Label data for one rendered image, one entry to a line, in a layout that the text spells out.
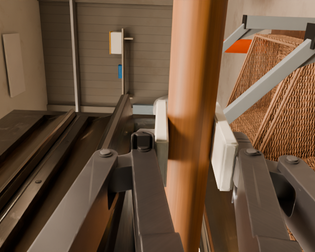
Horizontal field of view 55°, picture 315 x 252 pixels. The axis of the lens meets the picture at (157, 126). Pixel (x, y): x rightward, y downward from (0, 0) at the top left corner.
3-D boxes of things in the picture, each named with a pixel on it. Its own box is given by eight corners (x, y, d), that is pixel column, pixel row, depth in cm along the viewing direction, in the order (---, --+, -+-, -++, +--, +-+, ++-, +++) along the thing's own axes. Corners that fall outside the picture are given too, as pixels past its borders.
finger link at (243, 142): (243, 173, 14) (307, 176, 14) (225, 130, 19) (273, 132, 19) (239, 199, 15) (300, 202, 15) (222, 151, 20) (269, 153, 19)
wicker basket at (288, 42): (312, 167, 125) (244, 164, 125) (268, 120, 177) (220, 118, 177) (342, 45, 107) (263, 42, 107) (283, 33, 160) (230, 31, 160)
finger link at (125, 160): (153, 196, 15) (92, 194, 15) (155, 149, 20) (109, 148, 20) (153, 170, 14) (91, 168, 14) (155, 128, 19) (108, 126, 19)
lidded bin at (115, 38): (123, 31, 745) (112, 31, 745) (121, 32, 705) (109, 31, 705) (124, 52, 762) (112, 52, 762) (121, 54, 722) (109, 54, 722)
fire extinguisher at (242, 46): (269, 33, 346) (211, 31, 346) (277, 34, 319) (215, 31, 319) (265, 58, 355) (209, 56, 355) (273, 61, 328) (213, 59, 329)
